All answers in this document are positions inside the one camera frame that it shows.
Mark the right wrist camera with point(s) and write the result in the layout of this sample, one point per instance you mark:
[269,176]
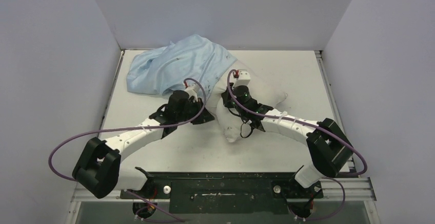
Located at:
[242,78]

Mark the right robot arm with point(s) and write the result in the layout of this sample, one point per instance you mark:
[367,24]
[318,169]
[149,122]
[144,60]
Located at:
[328,146]

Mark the white pillow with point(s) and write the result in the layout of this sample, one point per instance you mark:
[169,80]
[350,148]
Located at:
[261,90]

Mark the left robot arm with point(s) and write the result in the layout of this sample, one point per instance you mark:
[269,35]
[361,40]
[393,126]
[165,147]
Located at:
[98,168]

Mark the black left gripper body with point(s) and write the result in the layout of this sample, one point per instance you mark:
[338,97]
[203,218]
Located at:
[192,110]

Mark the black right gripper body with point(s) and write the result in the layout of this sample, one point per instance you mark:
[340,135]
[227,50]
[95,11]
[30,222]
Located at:
[226,100]

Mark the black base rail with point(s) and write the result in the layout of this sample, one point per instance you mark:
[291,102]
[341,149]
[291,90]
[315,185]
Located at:
[230,193]

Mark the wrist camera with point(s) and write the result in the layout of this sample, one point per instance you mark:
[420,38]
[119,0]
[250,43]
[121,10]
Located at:
[242,78]
[192,90]

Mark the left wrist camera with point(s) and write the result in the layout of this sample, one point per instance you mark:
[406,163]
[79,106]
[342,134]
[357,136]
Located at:
[192,90]

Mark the light blue pillowcase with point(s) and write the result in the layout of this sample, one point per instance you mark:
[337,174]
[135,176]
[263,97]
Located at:
[163,70]

